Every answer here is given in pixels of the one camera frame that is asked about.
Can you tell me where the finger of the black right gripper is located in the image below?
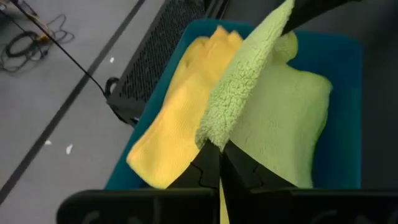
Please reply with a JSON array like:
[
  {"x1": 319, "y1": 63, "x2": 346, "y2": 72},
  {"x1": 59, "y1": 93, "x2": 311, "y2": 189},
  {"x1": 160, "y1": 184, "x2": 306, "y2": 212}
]
[{"x1": 281, "y1": 0, "x2": 361, "y2": 35}]

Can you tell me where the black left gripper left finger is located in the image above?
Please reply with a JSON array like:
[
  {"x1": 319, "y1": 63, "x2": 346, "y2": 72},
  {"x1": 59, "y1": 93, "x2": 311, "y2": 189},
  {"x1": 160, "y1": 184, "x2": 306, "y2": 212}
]
[{"x1": 167, "y1": 139, "x2": 221, "y2": 190}]

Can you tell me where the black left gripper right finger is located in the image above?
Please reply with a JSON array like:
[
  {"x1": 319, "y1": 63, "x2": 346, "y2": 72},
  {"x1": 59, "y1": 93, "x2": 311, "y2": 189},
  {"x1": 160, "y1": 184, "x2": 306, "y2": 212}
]
[{"x1": 221, "y1": 140, "x2": 298, "y2": 191}]

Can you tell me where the yellow microfiber towel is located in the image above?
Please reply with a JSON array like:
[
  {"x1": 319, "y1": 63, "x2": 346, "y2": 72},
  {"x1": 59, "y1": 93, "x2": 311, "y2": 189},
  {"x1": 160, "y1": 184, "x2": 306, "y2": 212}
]
[{"x1": 126, "y1": 25, "x2": 244, "y2": 224}]

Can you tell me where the green microfiber towel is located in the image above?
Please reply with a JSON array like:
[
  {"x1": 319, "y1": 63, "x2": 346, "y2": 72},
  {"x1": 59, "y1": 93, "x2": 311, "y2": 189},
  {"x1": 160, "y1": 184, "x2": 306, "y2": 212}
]
[{"x1": 195, "y1": 0, "x2": 333, "y2": 189}]

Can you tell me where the blue plastic bin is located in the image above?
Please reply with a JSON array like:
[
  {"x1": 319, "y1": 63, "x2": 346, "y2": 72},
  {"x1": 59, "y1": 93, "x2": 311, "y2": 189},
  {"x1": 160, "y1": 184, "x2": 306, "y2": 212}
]
[{"x1": 104, "y1": 18, "x2": 364, "y2": 190}]

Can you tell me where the black power cable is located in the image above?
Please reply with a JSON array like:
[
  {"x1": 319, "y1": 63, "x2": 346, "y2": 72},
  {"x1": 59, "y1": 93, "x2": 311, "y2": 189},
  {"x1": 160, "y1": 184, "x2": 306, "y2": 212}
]
[{"x1": 11, "y1": 0, "x2": 121, "y2": 98}]

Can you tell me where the tangled black cable bundle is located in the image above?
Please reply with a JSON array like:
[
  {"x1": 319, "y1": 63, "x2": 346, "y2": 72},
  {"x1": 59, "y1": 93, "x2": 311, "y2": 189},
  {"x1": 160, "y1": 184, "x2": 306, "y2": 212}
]
[{"x1": 0, "y1": 14, "x2": 75, "y2": 74}]

